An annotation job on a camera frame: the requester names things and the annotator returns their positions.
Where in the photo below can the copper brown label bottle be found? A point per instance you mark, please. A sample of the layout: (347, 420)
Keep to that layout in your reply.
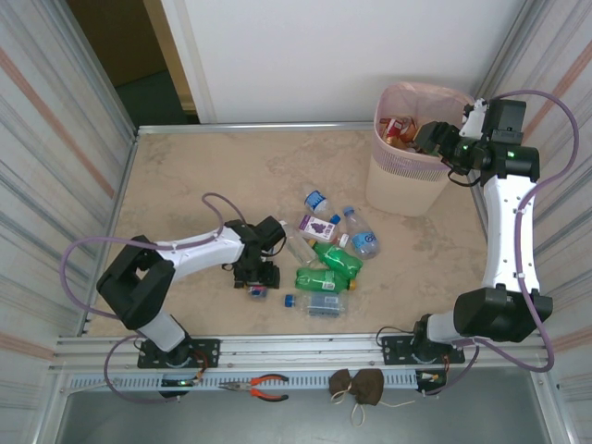
(410, 132)

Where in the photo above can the Fiji water bottle blue cap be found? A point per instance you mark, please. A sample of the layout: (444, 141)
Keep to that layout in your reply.
(256, 292)

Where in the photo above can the amber bottle red label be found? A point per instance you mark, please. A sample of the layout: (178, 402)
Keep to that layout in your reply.
(392, 128)

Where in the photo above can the green soda bottle yellow cap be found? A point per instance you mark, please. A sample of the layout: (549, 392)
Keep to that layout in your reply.
(314, 279)
(340, 259)

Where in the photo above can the clear unlabelled bottle white cap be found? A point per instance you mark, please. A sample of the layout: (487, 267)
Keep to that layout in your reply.
(300, 250)

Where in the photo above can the clear bottle dark label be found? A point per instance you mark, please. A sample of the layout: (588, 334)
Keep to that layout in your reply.
(324, 303)

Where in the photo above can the clear bottle deep blue label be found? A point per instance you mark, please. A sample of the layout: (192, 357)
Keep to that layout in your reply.
(316, 201)

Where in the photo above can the clear bottle light blue label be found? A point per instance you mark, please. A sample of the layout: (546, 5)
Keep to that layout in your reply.
(363, 240)

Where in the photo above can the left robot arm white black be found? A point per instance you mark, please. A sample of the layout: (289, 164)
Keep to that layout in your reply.
(199, 250)

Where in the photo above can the pink plastic bin liner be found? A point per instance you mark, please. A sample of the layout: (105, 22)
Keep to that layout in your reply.
(398, 90)

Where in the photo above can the beige ribbed plastic bin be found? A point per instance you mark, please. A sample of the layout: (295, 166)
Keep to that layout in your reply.
(398, 194)

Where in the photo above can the purple grape juice bottle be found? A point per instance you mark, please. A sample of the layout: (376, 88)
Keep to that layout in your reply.
(316, 227)

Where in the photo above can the small circuit board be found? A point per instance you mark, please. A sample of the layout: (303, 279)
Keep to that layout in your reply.
(180, 382)
(432, 377)

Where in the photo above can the brown cloth pouch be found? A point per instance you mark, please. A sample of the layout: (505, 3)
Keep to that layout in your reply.
(341, 381)
(367, 386)

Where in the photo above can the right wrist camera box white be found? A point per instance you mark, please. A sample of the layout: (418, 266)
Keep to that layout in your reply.
(476, 118)

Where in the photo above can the white door frame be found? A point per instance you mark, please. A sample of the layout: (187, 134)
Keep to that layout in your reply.
(185, 55)

